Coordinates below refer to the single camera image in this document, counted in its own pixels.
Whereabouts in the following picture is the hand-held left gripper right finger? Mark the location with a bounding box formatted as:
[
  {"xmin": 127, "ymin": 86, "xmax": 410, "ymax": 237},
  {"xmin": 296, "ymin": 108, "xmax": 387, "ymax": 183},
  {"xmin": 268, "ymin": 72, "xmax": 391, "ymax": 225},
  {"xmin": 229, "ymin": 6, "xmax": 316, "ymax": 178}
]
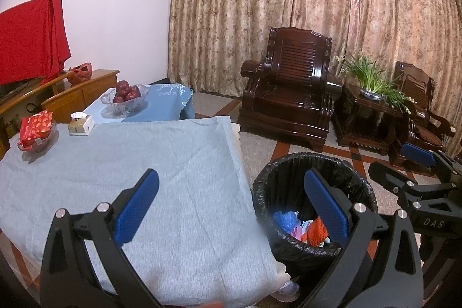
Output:
[{"xmin": 299, "ymin": 168, "xmax": 424, "ymax": 308}]

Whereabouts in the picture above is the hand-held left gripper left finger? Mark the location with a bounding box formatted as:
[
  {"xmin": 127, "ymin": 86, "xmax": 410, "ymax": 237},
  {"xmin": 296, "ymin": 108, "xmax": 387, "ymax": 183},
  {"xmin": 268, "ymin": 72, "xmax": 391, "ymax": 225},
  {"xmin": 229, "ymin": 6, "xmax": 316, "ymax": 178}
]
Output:
[{"xmin": 40, "ymin": 168, "xmax": 163, "ymax": 308}]

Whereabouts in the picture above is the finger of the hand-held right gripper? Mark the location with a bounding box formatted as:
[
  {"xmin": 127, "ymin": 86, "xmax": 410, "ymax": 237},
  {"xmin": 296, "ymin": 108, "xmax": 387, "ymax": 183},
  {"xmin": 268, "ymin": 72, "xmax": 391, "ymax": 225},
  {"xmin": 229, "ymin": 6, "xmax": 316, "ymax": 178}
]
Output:
[
  {"xmin": 369, "ymin": 161, "xmax": 434, "ymax": 200},
  {"xmin": 400, "ymin": 143, "xmax": 462, "ymax": 182}
]

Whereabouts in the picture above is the orange foam net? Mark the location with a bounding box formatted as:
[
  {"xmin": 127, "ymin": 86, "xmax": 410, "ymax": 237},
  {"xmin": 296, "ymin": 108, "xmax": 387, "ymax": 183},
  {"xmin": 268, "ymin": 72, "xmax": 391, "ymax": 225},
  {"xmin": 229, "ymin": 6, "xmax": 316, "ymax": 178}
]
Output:
[{"xmin": 307, "ymin": 217, "xmax": 330, "ymax": 247}]

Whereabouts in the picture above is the black bag lined trash bin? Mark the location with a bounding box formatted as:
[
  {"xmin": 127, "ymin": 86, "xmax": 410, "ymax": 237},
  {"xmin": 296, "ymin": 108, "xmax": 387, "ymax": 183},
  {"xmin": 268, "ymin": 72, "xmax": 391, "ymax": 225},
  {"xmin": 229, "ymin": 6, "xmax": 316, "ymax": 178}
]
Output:
[{"xmin": 252, "ymin": 152, "xmax": 378, "ymax": 299}]

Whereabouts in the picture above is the brown seat cushion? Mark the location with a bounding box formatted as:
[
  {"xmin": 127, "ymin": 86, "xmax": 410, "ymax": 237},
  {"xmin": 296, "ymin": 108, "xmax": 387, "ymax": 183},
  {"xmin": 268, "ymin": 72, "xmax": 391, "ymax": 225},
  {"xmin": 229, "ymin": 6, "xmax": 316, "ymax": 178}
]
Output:
[{"xmin": 415, "ymin": 129, "xmax": 444, "ymax": 147}]

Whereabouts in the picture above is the blue plastic bag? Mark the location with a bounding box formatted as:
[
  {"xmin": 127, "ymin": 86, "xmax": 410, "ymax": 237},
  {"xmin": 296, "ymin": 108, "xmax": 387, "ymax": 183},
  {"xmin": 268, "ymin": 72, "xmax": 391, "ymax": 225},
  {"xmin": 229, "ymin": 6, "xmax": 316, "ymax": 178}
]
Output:
[{"xmin": 273, "ymin": 210, "xmax": 302, "ymax": 233}]

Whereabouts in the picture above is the dark wooden cushioned armchair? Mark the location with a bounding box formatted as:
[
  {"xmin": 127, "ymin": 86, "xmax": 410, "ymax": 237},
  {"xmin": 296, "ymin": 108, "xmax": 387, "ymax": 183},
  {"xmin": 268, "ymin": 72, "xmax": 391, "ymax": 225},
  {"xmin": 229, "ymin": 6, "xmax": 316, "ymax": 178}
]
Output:
[{"xmin": 388, "ymin": 61, "xmax": 457, "ymax": 169}]

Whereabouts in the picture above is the grey tablecloth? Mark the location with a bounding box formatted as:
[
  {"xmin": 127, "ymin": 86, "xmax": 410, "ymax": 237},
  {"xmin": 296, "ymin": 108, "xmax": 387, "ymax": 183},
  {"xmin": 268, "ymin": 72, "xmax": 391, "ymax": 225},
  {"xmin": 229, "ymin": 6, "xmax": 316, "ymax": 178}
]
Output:
[{"xmin": 0, "ymin": 116, "xmax": 278, "ymax": 307}]

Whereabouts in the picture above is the dark wooden side table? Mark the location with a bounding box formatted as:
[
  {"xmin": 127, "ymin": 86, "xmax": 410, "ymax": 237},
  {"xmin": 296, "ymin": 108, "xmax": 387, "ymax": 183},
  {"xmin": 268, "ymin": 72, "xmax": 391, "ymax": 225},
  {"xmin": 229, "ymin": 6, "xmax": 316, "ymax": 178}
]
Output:
[{"xmin": 332, "ymin": 83, "xmax": 405, "ymax": 157}]

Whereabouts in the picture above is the potted green plant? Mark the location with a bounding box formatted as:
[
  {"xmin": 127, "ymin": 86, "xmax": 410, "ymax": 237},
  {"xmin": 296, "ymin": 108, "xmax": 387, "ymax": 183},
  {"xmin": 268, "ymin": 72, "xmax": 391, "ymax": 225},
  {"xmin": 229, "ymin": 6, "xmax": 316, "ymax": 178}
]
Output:
[{"xmin": 334, "ymin": 50, "xmax": 417, "ymax": 114}]

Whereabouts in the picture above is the white sneaker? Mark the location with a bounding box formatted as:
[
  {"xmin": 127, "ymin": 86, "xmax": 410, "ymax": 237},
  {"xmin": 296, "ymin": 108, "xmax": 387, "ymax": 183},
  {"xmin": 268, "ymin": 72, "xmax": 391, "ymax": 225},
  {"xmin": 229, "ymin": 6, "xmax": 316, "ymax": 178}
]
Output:
[{"xmin": 269, "ymin": 281, "xmax": 301, "ymax": 303}]

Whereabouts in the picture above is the glass fruit bowl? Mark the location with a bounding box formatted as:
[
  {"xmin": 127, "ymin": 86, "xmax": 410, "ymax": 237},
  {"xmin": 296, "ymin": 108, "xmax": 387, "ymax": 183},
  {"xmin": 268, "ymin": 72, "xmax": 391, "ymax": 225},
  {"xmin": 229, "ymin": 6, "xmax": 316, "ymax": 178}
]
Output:
[{"xmin": 100, "ymin": 83, "xmax": 151, "ymax": 117}]

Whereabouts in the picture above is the tissue box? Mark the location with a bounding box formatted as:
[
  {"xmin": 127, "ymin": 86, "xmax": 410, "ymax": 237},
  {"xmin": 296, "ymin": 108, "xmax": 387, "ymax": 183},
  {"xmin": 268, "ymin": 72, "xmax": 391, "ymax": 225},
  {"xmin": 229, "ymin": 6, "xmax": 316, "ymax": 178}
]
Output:
[{"xmin": 68, "ymin": 112, "xmax": 95, "ymax": 136}]

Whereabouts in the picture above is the blue tablecloth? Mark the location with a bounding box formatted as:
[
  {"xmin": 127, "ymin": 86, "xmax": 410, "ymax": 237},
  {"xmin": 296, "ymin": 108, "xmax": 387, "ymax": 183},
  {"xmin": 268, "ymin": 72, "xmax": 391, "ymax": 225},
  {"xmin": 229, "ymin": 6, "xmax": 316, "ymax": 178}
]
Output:
[{"xmin": 82, "ymin": 83, "xmax": 196, "ymax": 123}]

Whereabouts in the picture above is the dark wooden slatted armchair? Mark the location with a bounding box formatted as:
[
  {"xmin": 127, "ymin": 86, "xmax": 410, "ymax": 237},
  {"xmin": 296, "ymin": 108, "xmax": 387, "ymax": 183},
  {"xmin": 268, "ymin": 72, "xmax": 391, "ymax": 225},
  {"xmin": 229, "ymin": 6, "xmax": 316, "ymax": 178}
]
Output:
[{"xmin": 238, "ymin": 27, "xmax": 343, "ymax": 153}]

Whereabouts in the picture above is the cream scalloped tablecloth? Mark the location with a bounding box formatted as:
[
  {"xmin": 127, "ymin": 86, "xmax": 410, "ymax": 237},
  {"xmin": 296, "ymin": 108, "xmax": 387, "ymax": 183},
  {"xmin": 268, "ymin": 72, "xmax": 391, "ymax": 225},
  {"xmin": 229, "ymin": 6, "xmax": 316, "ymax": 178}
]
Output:
[{"xmin": 231, "ymin": 123, "xmax": 289, "ymax": 280}]

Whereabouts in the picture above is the red packet in glass dish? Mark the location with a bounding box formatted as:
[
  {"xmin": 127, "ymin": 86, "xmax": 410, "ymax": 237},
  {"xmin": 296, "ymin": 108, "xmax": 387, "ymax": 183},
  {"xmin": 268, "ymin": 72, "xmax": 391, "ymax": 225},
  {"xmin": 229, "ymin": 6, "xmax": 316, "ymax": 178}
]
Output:
[{"xmin": 16, "ymin": 120, "xmax": 59, "ymax": 153}]

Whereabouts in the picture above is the wooden cabinet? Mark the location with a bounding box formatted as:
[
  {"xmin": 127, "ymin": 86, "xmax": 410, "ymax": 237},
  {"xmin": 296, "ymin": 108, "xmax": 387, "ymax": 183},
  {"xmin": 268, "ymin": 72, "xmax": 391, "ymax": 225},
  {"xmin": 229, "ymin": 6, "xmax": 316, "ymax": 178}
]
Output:
[{"xmin": 0, "ymin": 69, "xmax": 120, "ymax": 159}]

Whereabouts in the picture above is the red patterned packet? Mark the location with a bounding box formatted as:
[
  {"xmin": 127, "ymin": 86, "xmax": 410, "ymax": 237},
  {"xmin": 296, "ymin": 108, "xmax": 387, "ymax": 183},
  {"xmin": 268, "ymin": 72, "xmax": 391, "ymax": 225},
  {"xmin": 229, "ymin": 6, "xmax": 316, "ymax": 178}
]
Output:
[{"xmin": 18, "ymin": 110, "xmax": 53, "ymax": 146}]

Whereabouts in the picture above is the red plastic bag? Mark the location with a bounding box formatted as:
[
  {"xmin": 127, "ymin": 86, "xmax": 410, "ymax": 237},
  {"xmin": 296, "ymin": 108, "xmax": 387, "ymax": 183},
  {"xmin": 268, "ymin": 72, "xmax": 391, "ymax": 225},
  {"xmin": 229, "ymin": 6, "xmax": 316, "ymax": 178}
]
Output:
[{"xmin": 68, "ymin": 63, "xmax": 93, "ymax": 83}]

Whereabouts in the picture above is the black television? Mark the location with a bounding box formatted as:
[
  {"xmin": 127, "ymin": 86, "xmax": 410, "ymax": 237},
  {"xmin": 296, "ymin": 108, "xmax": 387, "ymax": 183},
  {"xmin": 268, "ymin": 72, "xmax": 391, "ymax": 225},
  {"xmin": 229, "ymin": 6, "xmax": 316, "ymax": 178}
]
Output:
[{"xmin": 0, "ymin": 79, "xmax": 47, "ymax": 103}]

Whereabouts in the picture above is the red cloth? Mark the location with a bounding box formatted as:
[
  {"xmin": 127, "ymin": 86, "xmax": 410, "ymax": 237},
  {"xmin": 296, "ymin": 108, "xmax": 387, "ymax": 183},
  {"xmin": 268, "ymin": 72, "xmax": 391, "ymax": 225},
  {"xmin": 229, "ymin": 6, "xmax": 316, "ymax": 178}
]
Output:
[{"xmin": 0, "ymin": 0, "xmax": 72, "ymax": 85}]

